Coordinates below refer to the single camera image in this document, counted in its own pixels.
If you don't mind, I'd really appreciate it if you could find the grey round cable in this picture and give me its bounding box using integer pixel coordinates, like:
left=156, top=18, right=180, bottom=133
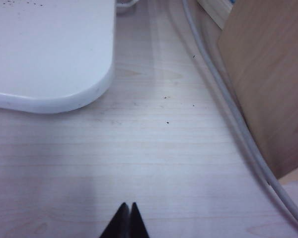
left=182, top=0, right=298, bottom=233

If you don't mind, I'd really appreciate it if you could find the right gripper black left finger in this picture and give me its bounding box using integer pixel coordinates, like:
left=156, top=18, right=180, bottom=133
left=99, top=202, right=131, bottom=238

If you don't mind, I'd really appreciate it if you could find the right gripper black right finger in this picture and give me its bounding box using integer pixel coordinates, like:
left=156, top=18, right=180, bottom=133
left=130, top=202, right=150, bottom=238

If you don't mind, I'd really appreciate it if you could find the white raised desk board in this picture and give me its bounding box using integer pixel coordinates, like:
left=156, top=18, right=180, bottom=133
left=0, top=0, right=115, bottom=115

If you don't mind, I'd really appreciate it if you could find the brown wooden panel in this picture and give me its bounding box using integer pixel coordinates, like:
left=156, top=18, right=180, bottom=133
left=218, top=0, right=298, bottom=181

